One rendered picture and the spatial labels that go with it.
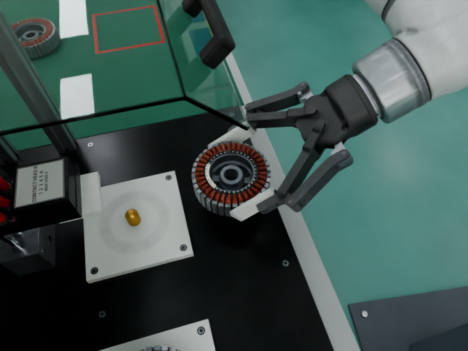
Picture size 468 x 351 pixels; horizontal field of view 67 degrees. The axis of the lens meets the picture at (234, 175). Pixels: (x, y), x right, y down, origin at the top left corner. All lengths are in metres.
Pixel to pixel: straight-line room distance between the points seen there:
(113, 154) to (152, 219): 0.16
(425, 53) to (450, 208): 1.27
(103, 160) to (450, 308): 1.23
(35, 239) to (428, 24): 0.55
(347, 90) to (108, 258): 0.39
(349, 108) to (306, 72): 1.56
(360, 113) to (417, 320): 1.05
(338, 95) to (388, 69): 0.06
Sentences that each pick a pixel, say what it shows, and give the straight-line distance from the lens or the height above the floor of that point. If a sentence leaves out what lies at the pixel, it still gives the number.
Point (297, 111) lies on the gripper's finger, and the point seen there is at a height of 0.92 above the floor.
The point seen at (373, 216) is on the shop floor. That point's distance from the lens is 1.53.
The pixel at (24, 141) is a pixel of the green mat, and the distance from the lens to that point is 0.77.
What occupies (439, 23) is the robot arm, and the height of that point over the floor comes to 1.04.
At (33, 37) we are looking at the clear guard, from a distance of 0.40.
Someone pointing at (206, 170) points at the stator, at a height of 0.86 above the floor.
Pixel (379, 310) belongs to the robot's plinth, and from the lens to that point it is 1.37.
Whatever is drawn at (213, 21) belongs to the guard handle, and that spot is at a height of 1.06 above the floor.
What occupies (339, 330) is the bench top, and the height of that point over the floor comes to 0.75.
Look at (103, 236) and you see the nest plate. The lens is 0.56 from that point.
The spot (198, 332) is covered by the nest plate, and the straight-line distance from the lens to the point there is 0.49.
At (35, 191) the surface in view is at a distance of 0.46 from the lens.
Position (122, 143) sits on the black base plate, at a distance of 0.67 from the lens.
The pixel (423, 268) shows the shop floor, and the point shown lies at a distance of 1.51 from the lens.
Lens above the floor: 1.27
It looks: 56 degrees down
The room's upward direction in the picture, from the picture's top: straight up
